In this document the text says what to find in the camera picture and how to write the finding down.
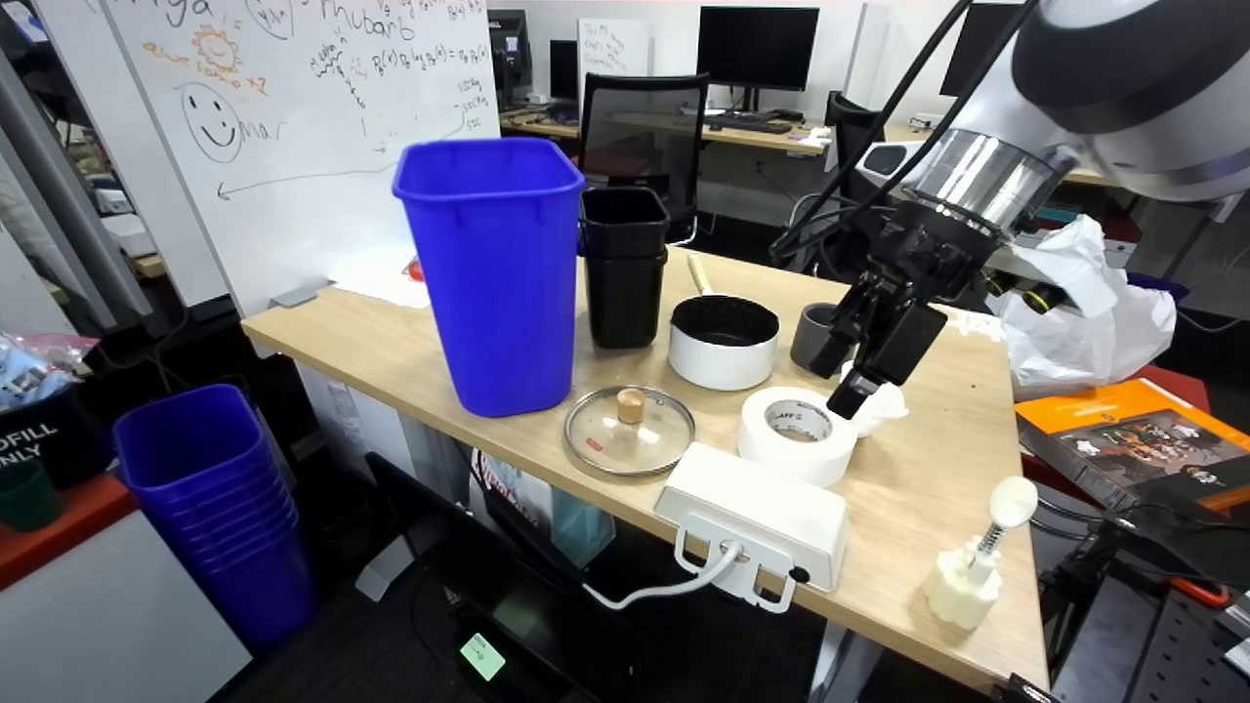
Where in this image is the black landfill bin beside cabinet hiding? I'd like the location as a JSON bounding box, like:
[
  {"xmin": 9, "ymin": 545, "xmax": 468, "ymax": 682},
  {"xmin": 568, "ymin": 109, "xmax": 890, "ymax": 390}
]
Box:
[{"xmin": 0, "ymin": 388, "xmax": 113, "ymax": 495}]

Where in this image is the white plastic bag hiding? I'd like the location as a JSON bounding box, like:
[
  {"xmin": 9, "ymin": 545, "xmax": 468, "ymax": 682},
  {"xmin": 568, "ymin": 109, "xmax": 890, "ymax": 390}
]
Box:
[{"xmin": 984, "ymin": 212, "xmax": 1180, "ymax": 402}]

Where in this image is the wooden office desk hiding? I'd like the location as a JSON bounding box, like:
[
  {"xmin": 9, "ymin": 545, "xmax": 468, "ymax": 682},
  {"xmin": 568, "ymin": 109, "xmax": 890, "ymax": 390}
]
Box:
[{"xmin": 501, "ymin": 109, "xmax": 835, "ymax": 163}]

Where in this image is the small whiteboard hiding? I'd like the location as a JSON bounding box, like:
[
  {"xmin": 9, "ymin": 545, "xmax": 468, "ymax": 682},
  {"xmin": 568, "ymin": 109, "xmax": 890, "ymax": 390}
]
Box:
[{"xmin": 575, "ymin": 17, "xmax": 656, "ymax": 78}]

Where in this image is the white tape roll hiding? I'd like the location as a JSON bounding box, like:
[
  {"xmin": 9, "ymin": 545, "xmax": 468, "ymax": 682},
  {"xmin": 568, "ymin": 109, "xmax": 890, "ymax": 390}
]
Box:
[{"xmin": 734, "ymin": 383, "xmax": 863, "ymax": 493}]

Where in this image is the grey cup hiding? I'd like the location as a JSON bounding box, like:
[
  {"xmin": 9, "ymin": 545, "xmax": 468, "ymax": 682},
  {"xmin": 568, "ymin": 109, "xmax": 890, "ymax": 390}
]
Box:
[{"xmin": 787, "ymin": 299, "xmax": 850, "ymax": 383}]

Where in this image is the black mesh office chair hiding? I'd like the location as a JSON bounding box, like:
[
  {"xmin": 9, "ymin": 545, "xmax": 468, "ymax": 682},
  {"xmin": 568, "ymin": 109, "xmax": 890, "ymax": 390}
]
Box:
[{"xmin": 575, "ymin": 69, "xmax": 710, "ymax": 239}]

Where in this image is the white round-headed stand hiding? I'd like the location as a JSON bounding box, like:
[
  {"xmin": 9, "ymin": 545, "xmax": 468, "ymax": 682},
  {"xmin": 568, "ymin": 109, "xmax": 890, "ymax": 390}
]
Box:
[{"xmin": 927, "ymin": 474, "xmax": 1042, "ymax": 636}]

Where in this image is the black computer monitor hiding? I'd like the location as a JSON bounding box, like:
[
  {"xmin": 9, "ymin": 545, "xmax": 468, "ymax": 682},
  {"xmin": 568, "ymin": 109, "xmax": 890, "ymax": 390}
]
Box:
[{"xmin": 693, "ymin": 2, "xmax": 825, "ymax": 95}]

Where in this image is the white control box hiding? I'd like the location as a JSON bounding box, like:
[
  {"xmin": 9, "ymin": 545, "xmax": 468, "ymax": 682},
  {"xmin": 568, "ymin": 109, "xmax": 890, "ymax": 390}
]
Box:
[{"xmin": 653, "ymin": 440, "xmax": 850, "ymax": 612}]

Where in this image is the black equipment under table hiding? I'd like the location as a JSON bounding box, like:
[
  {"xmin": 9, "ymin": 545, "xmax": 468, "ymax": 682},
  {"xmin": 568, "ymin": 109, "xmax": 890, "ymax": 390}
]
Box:
[{"xmin": 361, "ymin": 450, "xmax": 679, "ymax": 703}]

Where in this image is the white cabinet with red top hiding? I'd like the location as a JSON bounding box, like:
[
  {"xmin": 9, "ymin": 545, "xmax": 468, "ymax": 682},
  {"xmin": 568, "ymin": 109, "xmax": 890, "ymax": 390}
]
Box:
[{"xmin": 0, "ymin": 474, "xmax": 251, "ymax": 703}]

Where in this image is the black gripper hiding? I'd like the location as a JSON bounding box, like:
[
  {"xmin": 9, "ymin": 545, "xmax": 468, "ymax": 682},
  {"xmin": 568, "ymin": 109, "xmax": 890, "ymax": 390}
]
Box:
[{"xmin": 825, "ymin": 269, "xmax": 953, "ymax": 420}]

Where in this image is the stack of blue bins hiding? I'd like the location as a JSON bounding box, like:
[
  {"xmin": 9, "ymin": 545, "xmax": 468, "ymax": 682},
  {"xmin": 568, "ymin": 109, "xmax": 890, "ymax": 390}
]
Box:
[{"xmin": 109, "ymin": 379, "xmax": 325, "ymax": 657}]

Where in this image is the crumpled white paper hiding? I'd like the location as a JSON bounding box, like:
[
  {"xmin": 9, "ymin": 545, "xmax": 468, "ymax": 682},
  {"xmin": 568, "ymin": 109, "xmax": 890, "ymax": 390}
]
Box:
[{"xmin": 850, "ymin": 379, "xmax": 912, "ymax": 440}]

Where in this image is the glass lid with wooden knob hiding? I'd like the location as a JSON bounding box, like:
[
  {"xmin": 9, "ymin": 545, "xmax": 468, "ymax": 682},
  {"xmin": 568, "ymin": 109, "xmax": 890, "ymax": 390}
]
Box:
[{"xmin": 558, "ymin": 379, "xmax": 700, "ymax": 480}]

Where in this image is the whiteboard with sun drawing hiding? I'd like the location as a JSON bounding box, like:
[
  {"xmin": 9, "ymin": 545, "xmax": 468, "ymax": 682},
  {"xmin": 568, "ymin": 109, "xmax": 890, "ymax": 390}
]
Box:
[{"xmin": 97, "ymin": 0, "xmax": 503, "ymax": 318}]

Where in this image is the white cable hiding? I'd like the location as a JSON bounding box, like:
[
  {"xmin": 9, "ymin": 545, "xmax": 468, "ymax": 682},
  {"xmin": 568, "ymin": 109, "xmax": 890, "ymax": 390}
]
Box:
[{"xmin": 579, "ymin": 539, "xmax": 744, "ymax": 618}]

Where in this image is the grey metal frame post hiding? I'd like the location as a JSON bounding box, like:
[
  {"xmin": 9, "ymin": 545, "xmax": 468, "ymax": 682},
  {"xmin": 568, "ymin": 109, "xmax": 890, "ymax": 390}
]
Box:
[{"xmin": 0, "ymin": 49, "xmax": 160, "ymax": 328}]

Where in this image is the black landfill bin on table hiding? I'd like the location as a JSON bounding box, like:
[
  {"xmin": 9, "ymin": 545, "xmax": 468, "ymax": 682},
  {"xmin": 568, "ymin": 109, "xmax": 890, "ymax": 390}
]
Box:
[{"xmin": 579, "ymin": 185, "xmax": 673, "ymax": 351}]

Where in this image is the green plastic bowl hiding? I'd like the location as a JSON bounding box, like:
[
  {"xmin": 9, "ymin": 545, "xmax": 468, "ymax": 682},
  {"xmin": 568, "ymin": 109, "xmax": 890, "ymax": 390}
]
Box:
[{"xmin": 0, "ymin": 459, "xmax": 62, "ymax": 536}]

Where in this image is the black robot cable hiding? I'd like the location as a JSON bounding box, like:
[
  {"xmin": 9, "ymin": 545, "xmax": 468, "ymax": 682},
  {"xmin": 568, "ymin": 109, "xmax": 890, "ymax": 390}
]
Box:
[{"xmin": 766, "ymin": 0, "xmax": 976, "ymax": 264}]

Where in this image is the grey whiteboard eraser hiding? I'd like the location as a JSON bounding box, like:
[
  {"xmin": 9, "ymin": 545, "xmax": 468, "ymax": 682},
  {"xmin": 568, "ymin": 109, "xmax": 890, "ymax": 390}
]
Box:
[{"xmin": 264, "ymin": 273, "xmax": 337, "ymax": 314}]

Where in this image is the blue paper recycling bin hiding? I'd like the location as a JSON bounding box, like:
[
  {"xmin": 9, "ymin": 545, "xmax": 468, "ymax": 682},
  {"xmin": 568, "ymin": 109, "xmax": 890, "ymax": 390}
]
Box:
[{"xmin": 390, "ymin": 137, "xmax": 591, "ymax": 420}]

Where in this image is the orange book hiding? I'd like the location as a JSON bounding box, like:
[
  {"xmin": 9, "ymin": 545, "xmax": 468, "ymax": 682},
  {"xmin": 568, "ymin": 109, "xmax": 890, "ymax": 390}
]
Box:
[{"xmin": 1011, "ymin": 375, "xmax": 1250, "ymax": 514}]

